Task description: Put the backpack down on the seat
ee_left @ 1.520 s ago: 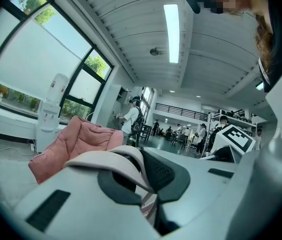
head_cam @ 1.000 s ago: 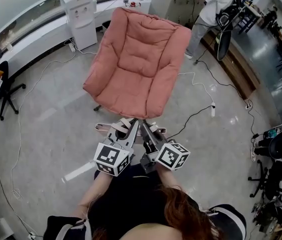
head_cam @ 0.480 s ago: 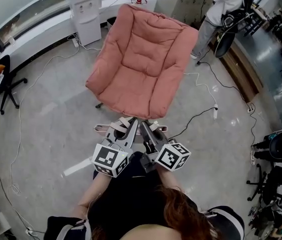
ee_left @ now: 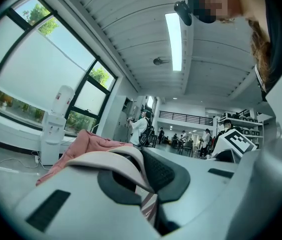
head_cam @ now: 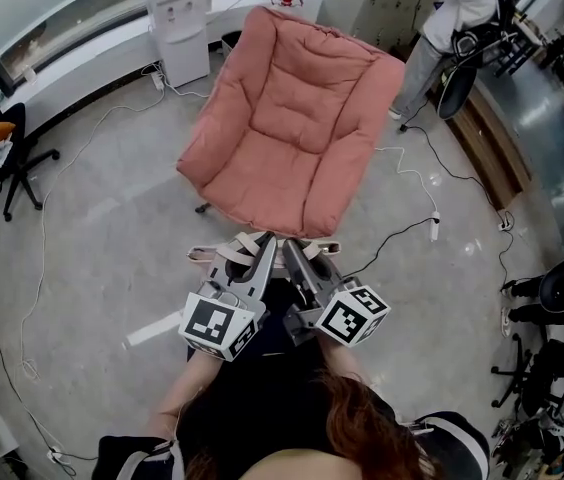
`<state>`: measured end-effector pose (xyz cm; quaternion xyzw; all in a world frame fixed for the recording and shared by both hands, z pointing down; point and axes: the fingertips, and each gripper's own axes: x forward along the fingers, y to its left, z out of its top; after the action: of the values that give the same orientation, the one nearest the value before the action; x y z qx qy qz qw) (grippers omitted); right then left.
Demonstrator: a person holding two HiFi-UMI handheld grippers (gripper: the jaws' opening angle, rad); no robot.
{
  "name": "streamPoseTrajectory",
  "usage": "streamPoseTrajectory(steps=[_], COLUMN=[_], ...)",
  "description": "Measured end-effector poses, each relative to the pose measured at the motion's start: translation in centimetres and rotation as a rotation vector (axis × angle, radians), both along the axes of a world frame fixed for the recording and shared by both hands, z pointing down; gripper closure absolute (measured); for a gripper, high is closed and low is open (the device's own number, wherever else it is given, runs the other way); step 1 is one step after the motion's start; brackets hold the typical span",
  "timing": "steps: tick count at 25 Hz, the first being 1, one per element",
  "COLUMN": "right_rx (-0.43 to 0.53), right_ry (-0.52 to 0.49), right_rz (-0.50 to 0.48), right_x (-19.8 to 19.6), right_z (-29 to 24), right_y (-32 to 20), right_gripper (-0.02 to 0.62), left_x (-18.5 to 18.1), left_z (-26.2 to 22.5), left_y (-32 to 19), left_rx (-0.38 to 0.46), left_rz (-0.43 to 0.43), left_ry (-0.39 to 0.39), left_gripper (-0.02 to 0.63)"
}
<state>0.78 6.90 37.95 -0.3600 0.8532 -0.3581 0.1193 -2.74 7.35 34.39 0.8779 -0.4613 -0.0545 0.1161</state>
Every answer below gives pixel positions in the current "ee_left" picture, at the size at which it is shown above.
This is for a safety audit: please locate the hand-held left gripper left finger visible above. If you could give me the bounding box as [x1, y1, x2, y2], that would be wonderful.
[12, 164, 163, 240]

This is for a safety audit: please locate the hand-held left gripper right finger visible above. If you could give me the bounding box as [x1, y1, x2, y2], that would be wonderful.
[140, 147, 240, 240]

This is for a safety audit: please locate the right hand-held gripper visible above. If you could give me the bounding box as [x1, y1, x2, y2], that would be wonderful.
[205, 127, 258, 164]

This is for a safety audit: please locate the pink cloth item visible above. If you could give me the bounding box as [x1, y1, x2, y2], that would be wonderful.
[65, 146, 159, 226]

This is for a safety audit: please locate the pink cushioned lounge chair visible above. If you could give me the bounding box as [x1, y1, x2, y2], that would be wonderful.
[35, 129, 135, 187]

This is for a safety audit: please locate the metal storage rack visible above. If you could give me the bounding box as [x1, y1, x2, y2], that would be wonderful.
[213, 110, 265, 151]

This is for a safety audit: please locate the black balcony railing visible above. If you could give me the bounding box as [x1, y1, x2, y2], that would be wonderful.
[158, 110, 214, 127]

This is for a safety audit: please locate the white water dispenser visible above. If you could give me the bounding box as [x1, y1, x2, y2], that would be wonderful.
[40, 85, 76, 166]

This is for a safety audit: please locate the grey locker cabinet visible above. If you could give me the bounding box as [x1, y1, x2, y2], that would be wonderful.
[113, 95, 142, 143]

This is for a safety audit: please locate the round ceiling fixture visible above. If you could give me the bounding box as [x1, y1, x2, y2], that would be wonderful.
[153, 56, 170, 66]

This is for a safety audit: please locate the long ceiling light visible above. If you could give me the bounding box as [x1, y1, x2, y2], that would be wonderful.
[164, 12, 183, 72]

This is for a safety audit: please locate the person's black dress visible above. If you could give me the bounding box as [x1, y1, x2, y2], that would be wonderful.
[254, 0, 282, 102]

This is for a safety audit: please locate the large black-framed window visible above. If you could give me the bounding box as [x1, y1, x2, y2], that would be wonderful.
[0, 0, 119, 138]

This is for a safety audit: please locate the long white cable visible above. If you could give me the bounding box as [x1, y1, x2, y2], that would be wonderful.
[0, 155, 40, 169]

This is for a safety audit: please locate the black head camera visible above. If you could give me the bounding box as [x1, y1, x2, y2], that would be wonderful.
[173, 0, 193, 26]

